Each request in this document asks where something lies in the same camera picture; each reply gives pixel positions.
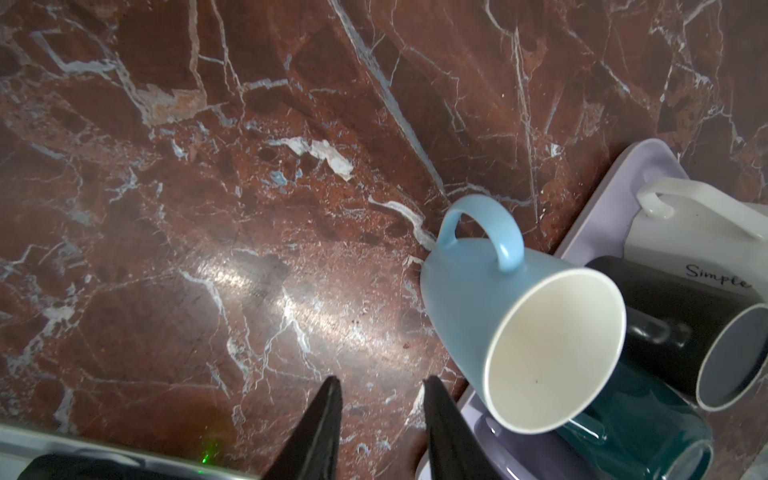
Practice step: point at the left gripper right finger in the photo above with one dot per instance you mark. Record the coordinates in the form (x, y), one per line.
(454, 452)

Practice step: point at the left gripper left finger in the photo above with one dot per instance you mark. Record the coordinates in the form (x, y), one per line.
(311, 452)

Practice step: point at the light blue mug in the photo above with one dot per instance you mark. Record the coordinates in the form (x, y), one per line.
(535, 336)

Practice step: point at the dark green mug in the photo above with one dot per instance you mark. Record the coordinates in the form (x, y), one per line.
(639, 428)

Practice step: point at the black mug white rim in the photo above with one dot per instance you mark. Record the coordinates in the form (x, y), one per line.
(708, 344)

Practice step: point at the white octagonal mug upside down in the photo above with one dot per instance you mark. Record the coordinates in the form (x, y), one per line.
(692, 230)

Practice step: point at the lavender rectangular tray mat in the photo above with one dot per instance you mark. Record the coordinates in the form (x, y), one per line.
(601, 229)

